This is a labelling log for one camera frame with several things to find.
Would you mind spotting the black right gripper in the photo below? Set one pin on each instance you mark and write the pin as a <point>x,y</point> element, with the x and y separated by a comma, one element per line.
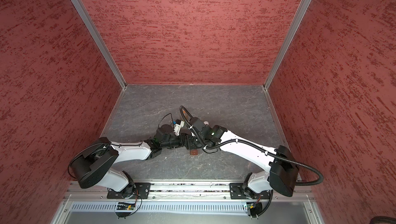
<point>188,141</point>

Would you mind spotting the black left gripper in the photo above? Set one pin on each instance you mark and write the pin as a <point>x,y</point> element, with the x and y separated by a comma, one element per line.
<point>182,136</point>

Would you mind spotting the red weekly pill organizer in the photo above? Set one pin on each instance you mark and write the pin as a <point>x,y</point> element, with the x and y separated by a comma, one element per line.
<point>194,152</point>

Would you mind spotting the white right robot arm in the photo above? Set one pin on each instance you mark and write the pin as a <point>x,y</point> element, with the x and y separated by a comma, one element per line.
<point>279,173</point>

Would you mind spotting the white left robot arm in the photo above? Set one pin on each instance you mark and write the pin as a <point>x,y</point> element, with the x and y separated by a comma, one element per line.
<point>94,165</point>

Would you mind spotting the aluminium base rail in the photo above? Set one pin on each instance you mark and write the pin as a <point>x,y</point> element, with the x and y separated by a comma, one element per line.
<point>199,191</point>

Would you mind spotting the white slotted cable duct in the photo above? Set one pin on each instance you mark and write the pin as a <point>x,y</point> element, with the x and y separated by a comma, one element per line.
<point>237,208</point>

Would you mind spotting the aluminium corner post left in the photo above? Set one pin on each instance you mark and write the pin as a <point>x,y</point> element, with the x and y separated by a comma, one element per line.
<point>87,20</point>

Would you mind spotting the aluminium corner post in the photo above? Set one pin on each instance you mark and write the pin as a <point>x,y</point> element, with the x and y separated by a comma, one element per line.
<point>87,20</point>
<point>298,17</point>

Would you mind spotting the aluminium corner post right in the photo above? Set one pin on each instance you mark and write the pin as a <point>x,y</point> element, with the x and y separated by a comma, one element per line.
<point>298,17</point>

